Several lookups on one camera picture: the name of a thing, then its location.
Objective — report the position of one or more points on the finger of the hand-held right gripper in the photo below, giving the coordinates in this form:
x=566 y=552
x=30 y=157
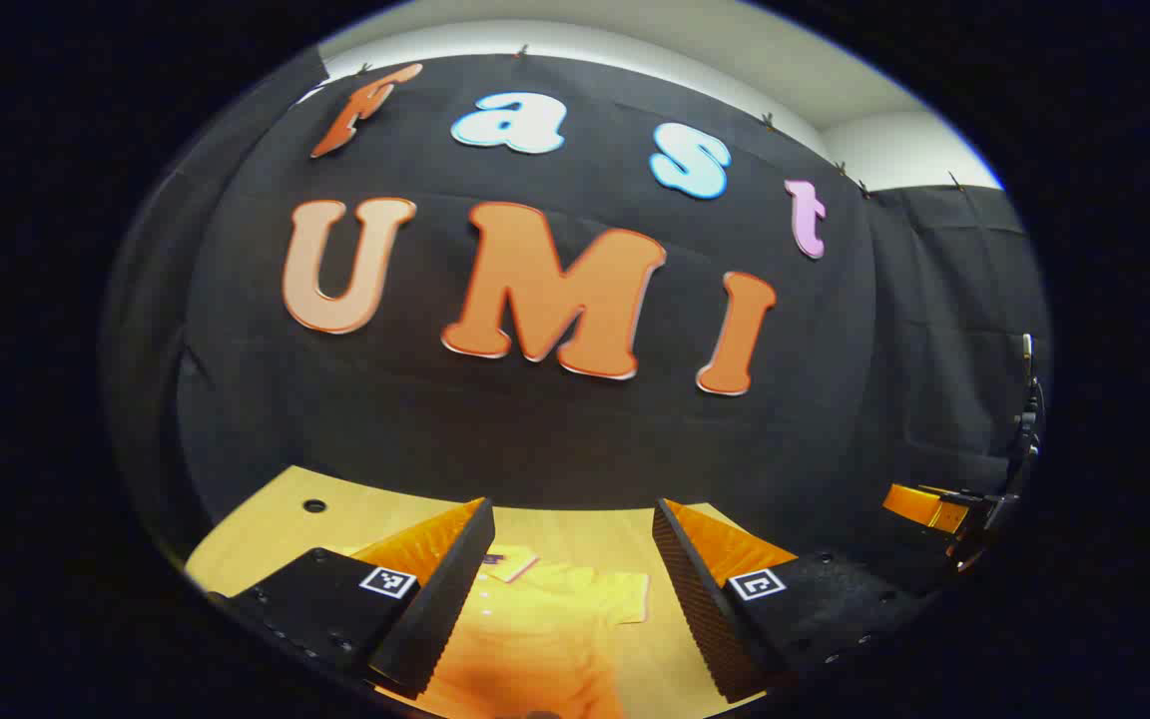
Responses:
x=919 y=505

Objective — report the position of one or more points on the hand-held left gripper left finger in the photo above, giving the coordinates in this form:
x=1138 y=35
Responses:
x=445 y=599

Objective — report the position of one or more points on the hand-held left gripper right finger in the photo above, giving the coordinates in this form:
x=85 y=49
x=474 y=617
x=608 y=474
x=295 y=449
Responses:
x=700 y=609

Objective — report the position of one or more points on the orange T-shirt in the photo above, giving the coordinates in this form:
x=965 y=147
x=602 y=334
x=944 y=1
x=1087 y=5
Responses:
x=535 y=624

